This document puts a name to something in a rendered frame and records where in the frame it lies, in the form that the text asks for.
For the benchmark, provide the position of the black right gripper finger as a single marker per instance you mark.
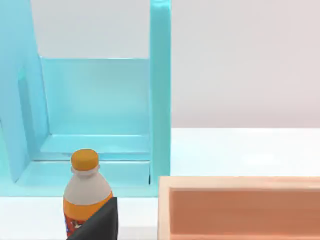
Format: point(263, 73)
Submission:
point(102, 222)

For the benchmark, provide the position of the orange bottle with orange cap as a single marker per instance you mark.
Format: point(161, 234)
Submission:
point(84, 190)

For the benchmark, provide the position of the light blue rack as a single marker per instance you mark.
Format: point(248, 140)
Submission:
point(100, 105)

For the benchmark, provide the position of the shallow salmon-coloured box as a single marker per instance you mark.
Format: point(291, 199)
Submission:
point(240, 210)

